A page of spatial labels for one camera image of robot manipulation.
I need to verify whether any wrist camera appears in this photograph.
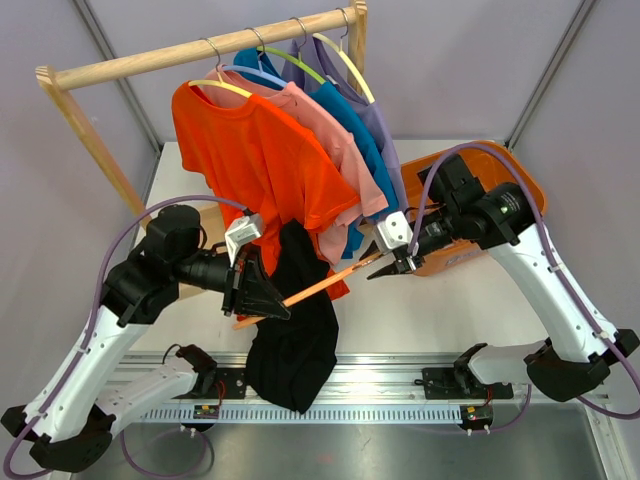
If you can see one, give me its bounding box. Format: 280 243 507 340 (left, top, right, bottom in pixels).
373 211 413 254
224 213 264 265

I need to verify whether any green clothes hanger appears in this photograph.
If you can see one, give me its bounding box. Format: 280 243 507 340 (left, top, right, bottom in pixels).
256 31 326 87

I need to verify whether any wooden clothes rack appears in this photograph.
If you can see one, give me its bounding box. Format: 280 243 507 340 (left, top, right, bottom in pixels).
35 1 368 215

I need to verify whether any orange plastic basket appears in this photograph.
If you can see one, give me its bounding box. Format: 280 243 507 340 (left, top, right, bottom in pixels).
399 140 550 277

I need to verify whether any blue t shirt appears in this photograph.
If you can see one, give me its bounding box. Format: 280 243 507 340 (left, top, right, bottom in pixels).
233 47 401 261

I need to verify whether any orange clothes hanger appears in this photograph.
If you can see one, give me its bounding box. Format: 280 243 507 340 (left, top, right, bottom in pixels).
232 253 383 330

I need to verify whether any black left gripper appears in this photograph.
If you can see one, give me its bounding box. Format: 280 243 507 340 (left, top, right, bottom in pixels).
172 241 291 318

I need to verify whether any pink t shirt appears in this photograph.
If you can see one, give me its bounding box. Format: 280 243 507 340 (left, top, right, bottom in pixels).
206 66 388 264

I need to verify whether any black t shirt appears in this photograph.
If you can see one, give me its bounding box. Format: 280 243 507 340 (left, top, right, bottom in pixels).
245 220 339 414

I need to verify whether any cream clothes hanger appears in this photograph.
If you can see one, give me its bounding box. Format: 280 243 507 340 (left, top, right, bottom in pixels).
313 1 375 104

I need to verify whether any light blue clothes hanger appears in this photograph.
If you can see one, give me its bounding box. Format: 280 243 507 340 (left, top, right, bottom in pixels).
216 27 287 90

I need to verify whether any aluminium mounting rail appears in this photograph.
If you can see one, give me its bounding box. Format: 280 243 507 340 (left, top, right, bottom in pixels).
119 351 609 426

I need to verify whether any orange t shirt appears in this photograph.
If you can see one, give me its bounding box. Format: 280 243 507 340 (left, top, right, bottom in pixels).
171 83 359 273

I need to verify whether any yellow clothes hanger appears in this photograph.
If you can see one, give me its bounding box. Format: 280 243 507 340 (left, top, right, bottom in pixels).
187 37 256 100

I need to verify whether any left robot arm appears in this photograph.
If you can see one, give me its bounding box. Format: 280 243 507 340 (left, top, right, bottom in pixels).
1 199 291 475

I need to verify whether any lavender t shirt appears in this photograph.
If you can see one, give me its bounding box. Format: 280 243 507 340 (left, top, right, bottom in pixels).
281 37 408 220

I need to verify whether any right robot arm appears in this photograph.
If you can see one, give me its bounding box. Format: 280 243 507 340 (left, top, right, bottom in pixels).
368 149 639 402

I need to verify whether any wooden tray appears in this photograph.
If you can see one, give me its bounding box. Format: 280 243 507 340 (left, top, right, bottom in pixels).
179 203 226 301

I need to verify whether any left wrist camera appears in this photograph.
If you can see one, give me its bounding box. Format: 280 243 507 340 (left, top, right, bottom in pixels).
224 213 264 265

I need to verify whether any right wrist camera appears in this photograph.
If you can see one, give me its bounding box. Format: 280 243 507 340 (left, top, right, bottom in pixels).
373 211 413 254

